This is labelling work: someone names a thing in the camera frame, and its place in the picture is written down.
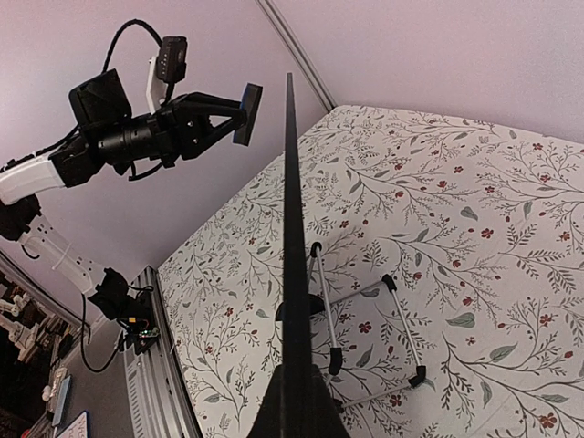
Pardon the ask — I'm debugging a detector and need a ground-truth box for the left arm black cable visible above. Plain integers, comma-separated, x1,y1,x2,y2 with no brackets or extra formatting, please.
100,18,165,74

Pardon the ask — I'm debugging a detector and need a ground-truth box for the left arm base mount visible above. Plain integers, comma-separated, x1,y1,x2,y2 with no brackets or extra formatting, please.
89,268,160,355

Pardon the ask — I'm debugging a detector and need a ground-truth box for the wire easel stand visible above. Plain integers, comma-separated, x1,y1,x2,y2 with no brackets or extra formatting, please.
304,242,427,412

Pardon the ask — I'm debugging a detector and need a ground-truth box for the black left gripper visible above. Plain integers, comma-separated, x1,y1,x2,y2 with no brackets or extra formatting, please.
68,69,245,176

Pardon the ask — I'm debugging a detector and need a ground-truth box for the floral patterned table mat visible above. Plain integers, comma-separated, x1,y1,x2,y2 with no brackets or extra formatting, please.
159,106,583,437

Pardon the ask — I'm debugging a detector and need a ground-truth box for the left aluminium corner post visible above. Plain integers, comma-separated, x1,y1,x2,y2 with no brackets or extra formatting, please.
255,0,337,112

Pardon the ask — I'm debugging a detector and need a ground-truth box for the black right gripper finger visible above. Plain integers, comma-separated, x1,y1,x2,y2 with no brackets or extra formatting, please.
248,365,349,437

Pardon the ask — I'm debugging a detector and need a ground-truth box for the blue whiteboard eraser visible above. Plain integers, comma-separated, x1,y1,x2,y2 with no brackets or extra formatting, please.
233,83,263,146

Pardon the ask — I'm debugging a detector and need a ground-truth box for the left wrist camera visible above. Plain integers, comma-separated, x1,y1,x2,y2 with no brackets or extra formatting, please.
155,36,188,84

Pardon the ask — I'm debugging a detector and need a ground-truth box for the small black-framed whiteboard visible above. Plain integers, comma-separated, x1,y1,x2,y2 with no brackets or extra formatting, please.
273,71,316,438

